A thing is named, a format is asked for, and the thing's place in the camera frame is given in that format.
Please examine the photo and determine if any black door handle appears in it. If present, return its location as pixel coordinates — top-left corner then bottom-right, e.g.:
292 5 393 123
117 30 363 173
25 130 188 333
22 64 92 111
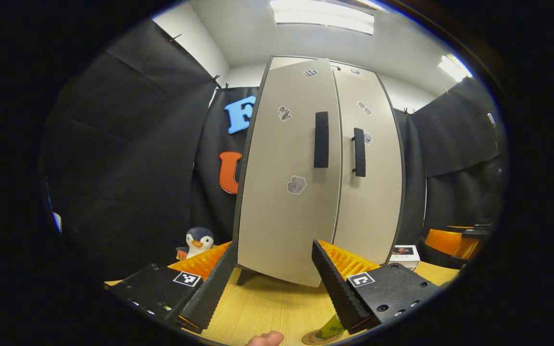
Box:
314 111 330 169
352 127 367 178

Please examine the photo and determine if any white and grey cabinet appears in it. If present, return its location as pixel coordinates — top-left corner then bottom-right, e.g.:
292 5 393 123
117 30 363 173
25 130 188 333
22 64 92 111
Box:
233 55 407 289

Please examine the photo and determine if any round brown coaster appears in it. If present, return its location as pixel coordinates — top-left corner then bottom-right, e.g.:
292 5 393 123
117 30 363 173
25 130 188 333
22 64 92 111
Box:
301 329 348 346

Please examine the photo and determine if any penguin plush toy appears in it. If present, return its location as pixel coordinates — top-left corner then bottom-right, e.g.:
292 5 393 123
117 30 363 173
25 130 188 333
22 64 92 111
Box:
176 227 215 260

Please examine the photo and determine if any large ceiling light panel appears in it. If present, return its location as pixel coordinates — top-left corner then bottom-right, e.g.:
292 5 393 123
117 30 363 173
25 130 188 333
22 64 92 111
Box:
270 0 375 36

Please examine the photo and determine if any white cabinet door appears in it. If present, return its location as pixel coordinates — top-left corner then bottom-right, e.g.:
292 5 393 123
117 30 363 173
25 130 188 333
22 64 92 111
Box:
236 58 343 288
330 65 405 266

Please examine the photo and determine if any small white box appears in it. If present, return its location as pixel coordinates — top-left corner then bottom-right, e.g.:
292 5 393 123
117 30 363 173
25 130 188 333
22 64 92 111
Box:
389 245 421 270

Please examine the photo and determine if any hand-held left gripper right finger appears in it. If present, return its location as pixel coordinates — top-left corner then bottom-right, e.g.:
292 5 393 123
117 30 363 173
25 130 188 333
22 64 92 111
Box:
311 239 445 335

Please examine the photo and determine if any small ceiling light panel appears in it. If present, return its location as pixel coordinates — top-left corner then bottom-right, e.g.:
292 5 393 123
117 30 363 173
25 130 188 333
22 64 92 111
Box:
438 53 473 83

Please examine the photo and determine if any green label bottle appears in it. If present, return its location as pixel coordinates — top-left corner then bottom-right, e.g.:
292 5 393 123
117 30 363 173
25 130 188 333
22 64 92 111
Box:
315 315 347 339

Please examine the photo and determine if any black backdrop cloth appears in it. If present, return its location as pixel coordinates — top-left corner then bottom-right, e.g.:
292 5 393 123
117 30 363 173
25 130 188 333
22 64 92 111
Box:
41 19 508 282

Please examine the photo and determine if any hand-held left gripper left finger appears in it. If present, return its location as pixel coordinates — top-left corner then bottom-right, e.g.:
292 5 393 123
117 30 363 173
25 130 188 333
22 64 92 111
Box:
107 241 239 334

